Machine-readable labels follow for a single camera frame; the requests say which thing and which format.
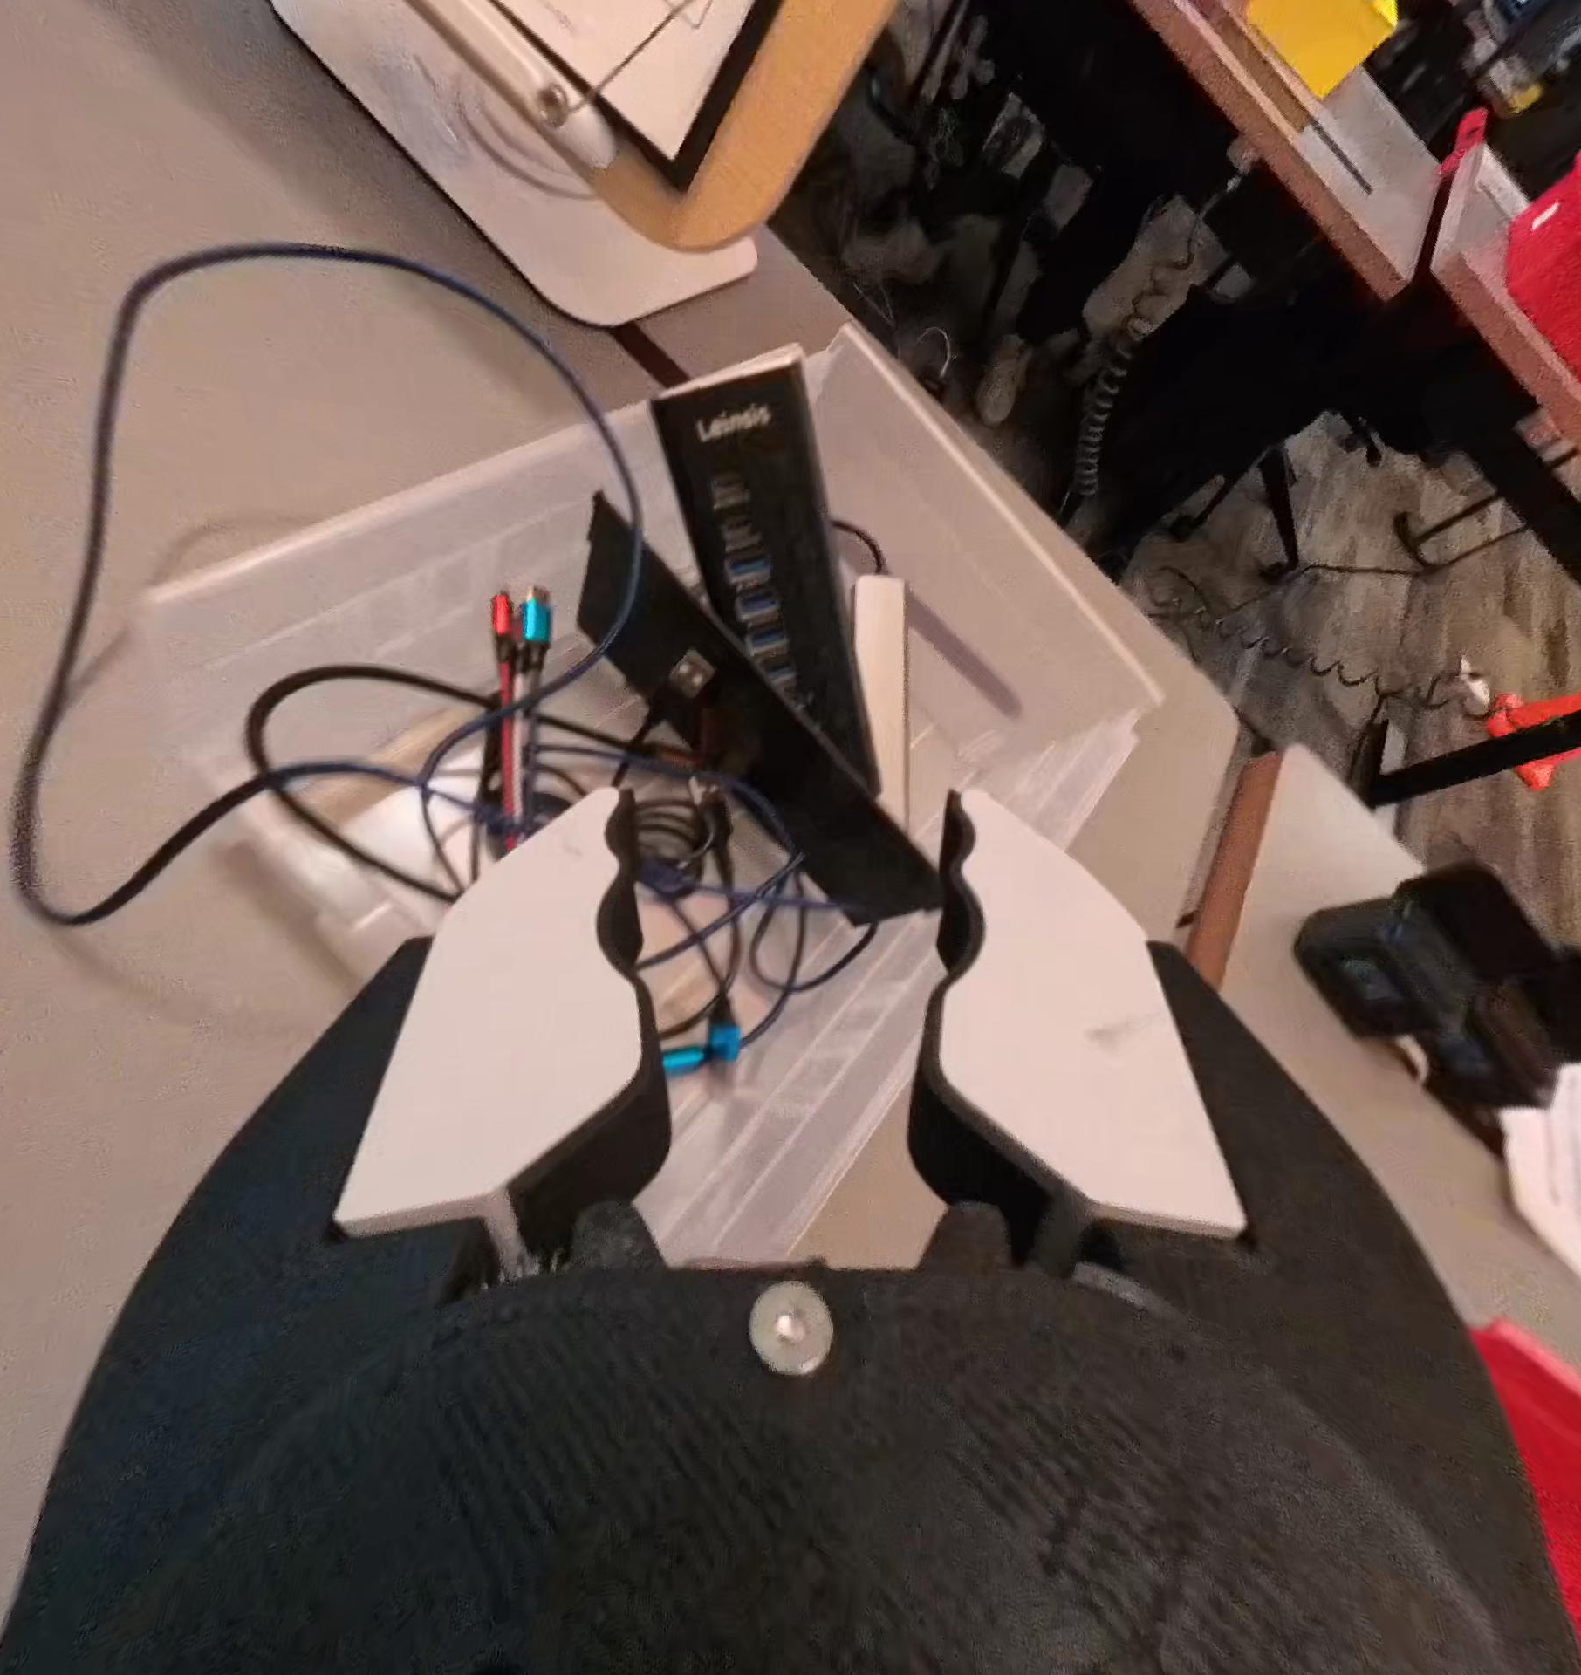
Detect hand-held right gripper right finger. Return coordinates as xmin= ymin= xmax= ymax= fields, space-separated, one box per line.
xmin=909 ymin=789 xmax=1250 ymax=1276

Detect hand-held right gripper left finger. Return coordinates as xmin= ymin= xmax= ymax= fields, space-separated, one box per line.
xmin=333 ymin=785 xmax=674 ymax=1239

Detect long black USB hub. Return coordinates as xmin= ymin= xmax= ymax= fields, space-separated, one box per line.
xmin=576 ymin=489 xmax=944 ymax=926

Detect clear plastic bin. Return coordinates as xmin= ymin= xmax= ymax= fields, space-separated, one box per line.
xmin=135 ymin=324 xmax=1166 ymax=1263

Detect black USB hub blue ports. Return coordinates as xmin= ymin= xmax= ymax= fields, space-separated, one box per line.
xmin=650 ymin=342 xmax=883 ymax=798

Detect grey desk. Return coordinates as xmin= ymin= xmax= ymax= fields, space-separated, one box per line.
xmin=0 ymin=0 xmax=1244 ymax=1675

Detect slim white adapter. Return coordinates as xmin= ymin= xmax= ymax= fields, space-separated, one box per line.
xmin=850 ymin=573 xmax=913 ymax=832

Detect white paper sheet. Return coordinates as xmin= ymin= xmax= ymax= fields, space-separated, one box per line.
xmin=1497 ymin=1061 xmax=1581 ymax=1325

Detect orange clamp on black bar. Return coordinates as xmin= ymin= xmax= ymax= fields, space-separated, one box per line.
xmin=1360 ymin=685 xmax=1581 ymax=806

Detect red plastic sheet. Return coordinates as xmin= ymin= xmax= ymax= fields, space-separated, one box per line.
xmin=1471 ymin=1317 xmax=1581 ymax=1675

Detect white stand base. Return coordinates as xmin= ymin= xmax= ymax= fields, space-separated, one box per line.
xmin=270 ymin=0 xmax=758 ymax=326

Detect wooden workbench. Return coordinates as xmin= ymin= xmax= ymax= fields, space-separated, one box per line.
xmin=1130 ymin=0 xmax=1581 ymax=501

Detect red plastic crate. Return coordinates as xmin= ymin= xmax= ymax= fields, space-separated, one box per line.
xmin=1503 ymin=146 xmax=1581 ymax=422

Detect curved wooden board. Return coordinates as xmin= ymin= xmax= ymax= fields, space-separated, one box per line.
xmin=603 ymin=0 xmax=899 ymax=252

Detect black framed white board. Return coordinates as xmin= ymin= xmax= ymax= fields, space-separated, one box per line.
xmin=490 ymin=0 xmax=787 ymax=195

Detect yellow box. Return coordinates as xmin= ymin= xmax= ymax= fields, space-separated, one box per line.
xmin=1242 ymin=0 xmax=1401 ymax=101

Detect thin blue cable cyan plug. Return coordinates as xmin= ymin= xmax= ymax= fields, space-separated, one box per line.
xmin=417 ymin=693 xmax=885 ymax=1082

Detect coiled thin black cable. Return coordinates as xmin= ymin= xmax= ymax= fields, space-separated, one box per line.
xmin=623 ymin=781 xmax=742 ymax=1037

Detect black action camera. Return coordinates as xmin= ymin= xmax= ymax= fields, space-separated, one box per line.
xmin=1293 ymin=863 xmax=1581 ymax=1116

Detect thick black cable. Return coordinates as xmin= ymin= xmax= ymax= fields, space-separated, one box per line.
xmin=247 ymin=663 xmax=688 ymax=906

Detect grey spiral cord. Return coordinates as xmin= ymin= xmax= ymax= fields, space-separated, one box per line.
xmin=1136 ymin=561 xmax=1489 ymax=714

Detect dark blue braided cable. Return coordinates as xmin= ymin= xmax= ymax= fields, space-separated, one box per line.
xmin=12 ymin=242 xmax=648 ymax=928

